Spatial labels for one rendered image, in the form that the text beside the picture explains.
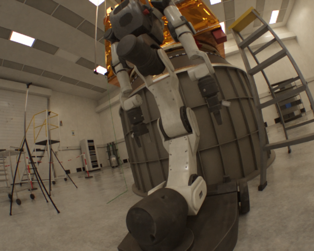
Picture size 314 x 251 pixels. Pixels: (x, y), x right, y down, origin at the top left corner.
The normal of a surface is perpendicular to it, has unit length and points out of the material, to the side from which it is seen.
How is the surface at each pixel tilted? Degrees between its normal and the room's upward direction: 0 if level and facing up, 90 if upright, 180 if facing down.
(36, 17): 180
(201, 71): 102
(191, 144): 90
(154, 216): 56
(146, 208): 37
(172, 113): 86
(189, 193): 64
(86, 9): 180
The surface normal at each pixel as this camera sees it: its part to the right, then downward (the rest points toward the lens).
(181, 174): -0.53, -0.68
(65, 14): 0.23, 0.96
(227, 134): -0.02, -0.17
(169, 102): -0.46, 0.14
